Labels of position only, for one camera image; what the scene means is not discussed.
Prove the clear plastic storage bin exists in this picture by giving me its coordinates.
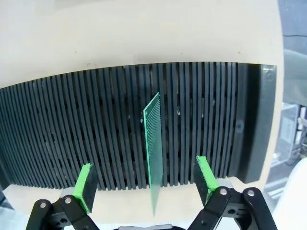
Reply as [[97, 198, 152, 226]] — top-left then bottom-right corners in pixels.
[[272, 102, 307, 168]]

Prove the white table with rounded corner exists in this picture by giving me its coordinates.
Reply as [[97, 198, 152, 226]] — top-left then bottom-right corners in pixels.
[[275, 157, 307, 230]]

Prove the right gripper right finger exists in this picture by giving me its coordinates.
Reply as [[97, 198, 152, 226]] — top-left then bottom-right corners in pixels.
[[189, 155, 275, 230]]

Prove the black slotted board rack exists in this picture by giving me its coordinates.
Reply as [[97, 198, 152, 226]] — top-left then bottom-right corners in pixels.
[[0, 61, 278, 192]]

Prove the green perforated circuit board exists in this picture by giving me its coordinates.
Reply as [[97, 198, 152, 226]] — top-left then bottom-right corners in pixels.
[[142, 92, 164, 218]]

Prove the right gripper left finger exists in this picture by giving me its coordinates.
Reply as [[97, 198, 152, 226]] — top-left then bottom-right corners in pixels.
[[28, 163, 98, 230]]

